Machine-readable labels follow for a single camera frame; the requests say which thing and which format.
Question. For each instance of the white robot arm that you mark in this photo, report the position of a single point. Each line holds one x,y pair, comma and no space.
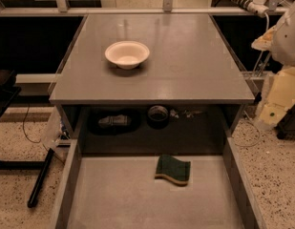
280,41

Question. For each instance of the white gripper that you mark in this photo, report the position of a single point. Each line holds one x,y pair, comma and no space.
287,42

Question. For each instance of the grey counter cabinet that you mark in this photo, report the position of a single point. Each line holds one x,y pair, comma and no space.
189,68

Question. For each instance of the black white ribbed handle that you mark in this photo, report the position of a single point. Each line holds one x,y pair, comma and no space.
256,7

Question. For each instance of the grey bottle lying down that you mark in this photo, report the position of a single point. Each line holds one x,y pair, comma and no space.
120,120

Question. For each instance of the white paper bowl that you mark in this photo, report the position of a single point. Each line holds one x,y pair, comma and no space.
127,54

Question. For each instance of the green yellow sponge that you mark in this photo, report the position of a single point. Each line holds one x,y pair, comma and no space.
174,170

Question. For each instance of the dark round can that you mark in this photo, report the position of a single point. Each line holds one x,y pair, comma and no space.
157,116

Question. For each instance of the black chair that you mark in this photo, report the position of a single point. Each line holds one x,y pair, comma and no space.
8,91

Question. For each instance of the black table leg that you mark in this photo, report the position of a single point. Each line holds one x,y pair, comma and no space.
32,202

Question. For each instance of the grey open drawer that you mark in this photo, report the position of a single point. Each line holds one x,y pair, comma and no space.
121,192

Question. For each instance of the crumpled foil scraps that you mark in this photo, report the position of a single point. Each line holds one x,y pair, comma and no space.
185,113

